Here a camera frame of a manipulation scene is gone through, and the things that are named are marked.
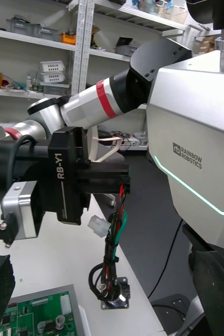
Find white metal shelf with goods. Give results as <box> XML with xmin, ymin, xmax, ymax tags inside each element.
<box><xmin>0</xmin><ymin>0</ymin><xmax>88</xmax><ymax>101</ymax></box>
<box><xmin>78</xmin><ymin>0</ymin><xmax>189</xmax><ymax>91</ymax></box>

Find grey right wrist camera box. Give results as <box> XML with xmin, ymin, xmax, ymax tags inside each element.
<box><xmin>1</xmin><ymin>180</ymin><xmax>46</xmax><ymax>241</ymax></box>

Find green circuit board grey frame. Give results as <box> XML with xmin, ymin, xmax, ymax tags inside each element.
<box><xmin>0</xmin><ymin>284</ymin><xmax>81</xmax><ymax>336</ymax></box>

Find desk with electronic parts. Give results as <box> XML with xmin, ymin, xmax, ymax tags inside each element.
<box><xmin>98</xmin><ymin>130</ymin><xmax>148</xmax><ymax>152</ymax></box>

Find grey black robot base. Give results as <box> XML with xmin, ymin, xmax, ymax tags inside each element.
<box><xmin>150</xmin><ymin>293</ymin><xmax>206</xmax><ymax>336</ymax></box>

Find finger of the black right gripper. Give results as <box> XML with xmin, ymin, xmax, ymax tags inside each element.
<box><xmin>76</xmin><ymin>162</ymin><xmax>131</xmax><ymax>180</ymax></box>
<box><xmin>77</xmin><ymin>178</ymin><xmax>131</xmax><ymax>195</ymax></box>

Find pale grey robot torso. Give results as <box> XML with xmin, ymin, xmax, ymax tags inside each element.
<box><xmin>145</xmin><ymin>0</ymin><xmax>224</xmax><ymax>253</ymax></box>

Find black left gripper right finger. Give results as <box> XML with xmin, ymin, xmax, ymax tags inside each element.
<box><xmin>189</xmin><ymin>249</ymin><xmax>224</xmax><ymax>336</ymax></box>

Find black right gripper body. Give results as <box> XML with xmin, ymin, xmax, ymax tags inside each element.
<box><xmin>48</xmin><ymin>127</ymin><xmax>92</xmax><ymax>226</ymax></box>

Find black floor cable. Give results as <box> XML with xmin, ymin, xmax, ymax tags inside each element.
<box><xmin>147</xmin><ymin>219</ymin><xmax>184</xmax><ymax>299</ymax></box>

